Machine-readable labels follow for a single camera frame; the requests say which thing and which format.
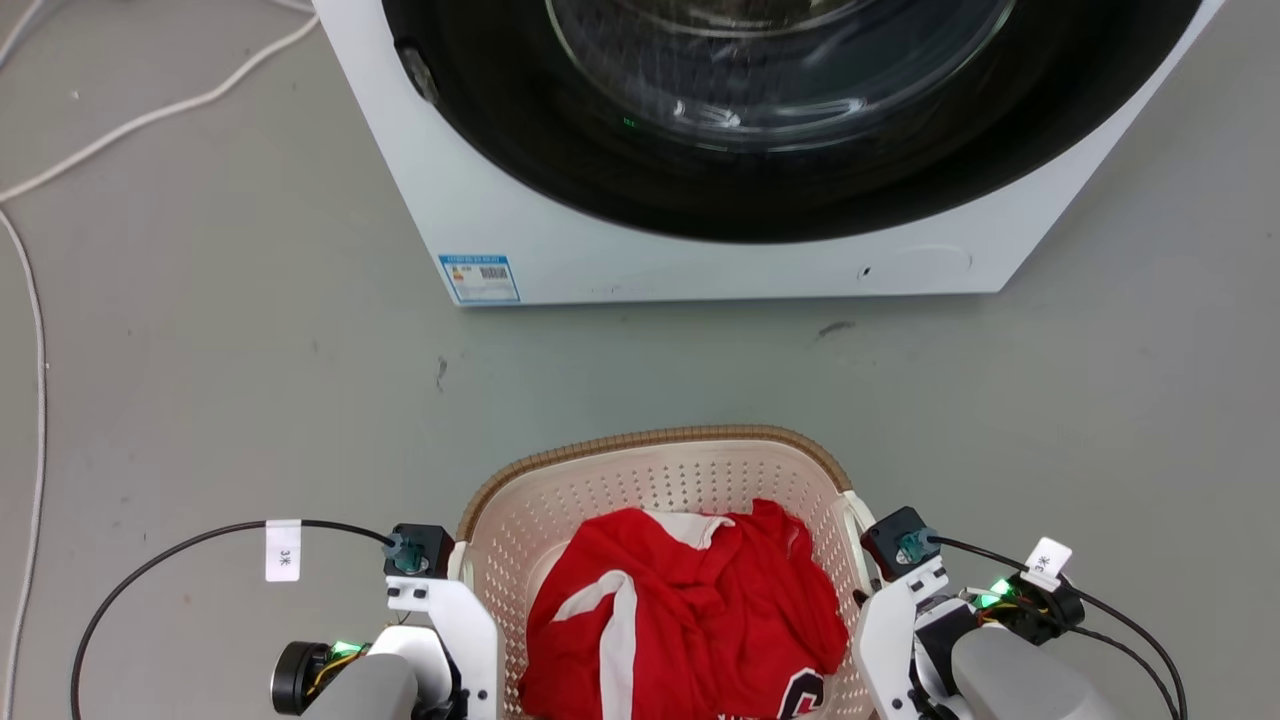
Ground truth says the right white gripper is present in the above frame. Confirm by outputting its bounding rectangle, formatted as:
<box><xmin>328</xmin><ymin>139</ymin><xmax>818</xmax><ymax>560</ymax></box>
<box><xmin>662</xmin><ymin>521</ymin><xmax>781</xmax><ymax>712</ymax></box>
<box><xmin>852</xmin><ymin>556</ymin><xmax>951</xmax><ymax>720</ymax></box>

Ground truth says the beige perforated laundry basket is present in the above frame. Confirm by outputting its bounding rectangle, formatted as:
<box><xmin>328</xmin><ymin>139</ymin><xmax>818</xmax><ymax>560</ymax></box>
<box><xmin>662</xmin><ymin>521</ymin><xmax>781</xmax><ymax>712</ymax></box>
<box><xmin>452</xmin><ymin>425</ymin><xmax>883</xmax><ymax>720</ymax></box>

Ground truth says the red and white garment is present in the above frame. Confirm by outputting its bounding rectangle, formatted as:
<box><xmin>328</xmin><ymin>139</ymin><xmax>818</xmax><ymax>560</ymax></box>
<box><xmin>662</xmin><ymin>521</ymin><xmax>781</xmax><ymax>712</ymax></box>
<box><xmin>517</xmin><ymin>498</ymin><xmax>851</xmax><ymax>720</ymax></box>

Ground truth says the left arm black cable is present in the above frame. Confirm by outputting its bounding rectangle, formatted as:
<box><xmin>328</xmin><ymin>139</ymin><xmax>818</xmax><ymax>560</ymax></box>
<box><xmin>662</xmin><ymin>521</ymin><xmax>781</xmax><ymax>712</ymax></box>
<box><xmin>70</xmin><ymin>519</ymin><xmax>401</xmax><ymax>720</ymax></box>

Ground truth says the thick white floor cable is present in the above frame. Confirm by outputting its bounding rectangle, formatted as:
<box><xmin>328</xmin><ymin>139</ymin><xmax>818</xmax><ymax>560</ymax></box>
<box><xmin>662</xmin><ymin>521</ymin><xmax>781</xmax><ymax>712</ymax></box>
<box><xmin>0</xmin><ymin>14</ymin><xmax>321</xmax><ymax>204</ymax></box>

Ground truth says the blue energy label sticker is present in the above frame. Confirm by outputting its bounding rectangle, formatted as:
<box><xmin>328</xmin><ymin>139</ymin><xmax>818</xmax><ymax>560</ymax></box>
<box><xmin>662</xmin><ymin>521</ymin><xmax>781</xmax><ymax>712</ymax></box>
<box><xmin>438</xmin><ymin>254</ymin><xmax>522</xmax><ymax>305</ymax></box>

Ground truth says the white floor cable loop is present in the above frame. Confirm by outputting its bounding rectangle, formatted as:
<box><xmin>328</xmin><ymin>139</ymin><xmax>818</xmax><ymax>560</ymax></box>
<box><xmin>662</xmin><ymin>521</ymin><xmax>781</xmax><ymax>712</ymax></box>
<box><xmin>0</xmin><ymin>0</ymin><xmax>49</xmax><ymax>67</ymax></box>

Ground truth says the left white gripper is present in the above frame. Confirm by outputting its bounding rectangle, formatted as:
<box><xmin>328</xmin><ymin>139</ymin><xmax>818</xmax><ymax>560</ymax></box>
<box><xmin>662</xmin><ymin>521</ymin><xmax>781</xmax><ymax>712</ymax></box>
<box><xmin>387</xmin><ymin>575</ymin><xmax>502</xmax><ymax>720</ymax></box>

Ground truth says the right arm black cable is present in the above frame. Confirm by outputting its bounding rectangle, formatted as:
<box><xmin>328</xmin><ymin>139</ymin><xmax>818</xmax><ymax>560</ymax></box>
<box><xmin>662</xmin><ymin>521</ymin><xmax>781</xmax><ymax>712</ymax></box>
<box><xmin>930</xmin><ymin>535</ymin><xmax>1191</xmax><ymax>720</ymax></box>

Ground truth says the black round glass washer door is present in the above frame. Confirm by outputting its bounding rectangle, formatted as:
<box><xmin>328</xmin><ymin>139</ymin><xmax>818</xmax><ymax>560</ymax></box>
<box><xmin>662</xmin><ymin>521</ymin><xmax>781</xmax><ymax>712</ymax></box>
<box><xmin>381</xmin><ymin>0</ymin><xmax>1204</xmax><ymax>244</ymax></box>

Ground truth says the white cable tag marked 3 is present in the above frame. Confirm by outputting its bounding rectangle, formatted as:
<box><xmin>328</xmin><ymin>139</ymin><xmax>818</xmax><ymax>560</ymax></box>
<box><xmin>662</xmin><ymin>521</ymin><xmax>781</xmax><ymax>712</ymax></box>
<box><xmin>265</xmin><ymin>519</ymin><xmax>302</xmax><ymax>583</ymax></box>

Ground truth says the white front-load washing machine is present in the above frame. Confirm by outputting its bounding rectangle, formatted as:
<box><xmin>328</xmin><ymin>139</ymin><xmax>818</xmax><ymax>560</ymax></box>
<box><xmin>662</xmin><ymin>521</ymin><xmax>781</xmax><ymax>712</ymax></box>
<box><xmin>312</xmin><ymin>0</ymin><xmax>1227</xmax><ymax>307</ymax></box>

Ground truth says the thin white floor cable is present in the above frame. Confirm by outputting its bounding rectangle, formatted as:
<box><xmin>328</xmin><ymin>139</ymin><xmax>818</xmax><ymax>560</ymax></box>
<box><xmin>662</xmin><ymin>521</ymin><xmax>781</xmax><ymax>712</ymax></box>
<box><xmin>0</xmin><ymin>208</ymin><xmax>50</xmax><ymax>720</ymax></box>

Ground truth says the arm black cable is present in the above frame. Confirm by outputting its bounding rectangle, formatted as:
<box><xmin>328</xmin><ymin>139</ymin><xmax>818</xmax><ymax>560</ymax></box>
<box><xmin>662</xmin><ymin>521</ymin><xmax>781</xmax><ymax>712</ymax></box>
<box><xmin>70</xmin><ymin>519</ymin><xmax>401</xmax><ymax>720</ymax></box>
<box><xmin>930</xmin><ymin>535</ymin><xmax>1191</xmax><ymax>720</ymax></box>

